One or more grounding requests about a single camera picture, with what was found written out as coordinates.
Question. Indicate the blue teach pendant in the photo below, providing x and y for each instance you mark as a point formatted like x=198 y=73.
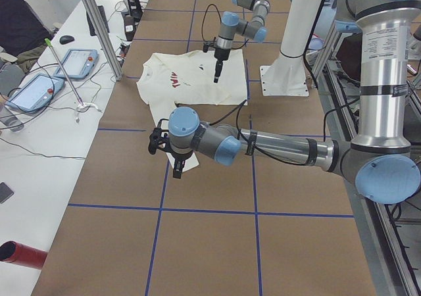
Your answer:
x=36 y=94
x=78 y=63

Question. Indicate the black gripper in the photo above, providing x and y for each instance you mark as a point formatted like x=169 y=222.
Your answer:
x=178 y=156
x=220 y=55

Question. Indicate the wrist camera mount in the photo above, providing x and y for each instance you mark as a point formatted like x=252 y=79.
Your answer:
x=159 y=139
x=207 y=45

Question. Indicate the far blue teach pendant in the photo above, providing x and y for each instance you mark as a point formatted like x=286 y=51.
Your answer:
x=78 y=63

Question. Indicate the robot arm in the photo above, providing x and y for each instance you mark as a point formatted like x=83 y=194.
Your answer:
x=231 y=25
x=376 y=161

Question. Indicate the black smartphone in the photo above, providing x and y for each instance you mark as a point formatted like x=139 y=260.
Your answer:
x=5 y=192

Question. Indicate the person in black shirt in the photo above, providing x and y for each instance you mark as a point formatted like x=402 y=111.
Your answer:
x=23 y=35

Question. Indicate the aluminium frame post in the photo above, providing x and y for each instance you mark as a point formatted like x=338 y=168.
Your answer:
x=103 y=36

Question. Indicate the near blue teach pendant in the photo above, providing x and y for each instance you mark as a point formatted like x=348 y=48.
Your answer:
x=36 y=94

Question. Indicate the metal rod green tip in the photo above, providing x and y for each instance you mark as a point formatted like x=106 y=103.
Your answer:
x=79 y=99

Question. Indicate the red cylinder tube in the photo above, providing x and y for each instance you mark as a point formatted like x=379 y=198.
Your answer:
x=19 y=254

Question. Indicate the black computer mouse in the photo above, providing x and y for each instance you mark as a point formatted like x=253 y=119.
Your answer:
x=66 y=39

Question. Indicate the cream long sleeve shirt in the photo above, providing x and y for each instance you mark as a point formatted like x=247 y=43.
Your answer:
x=170 y=84

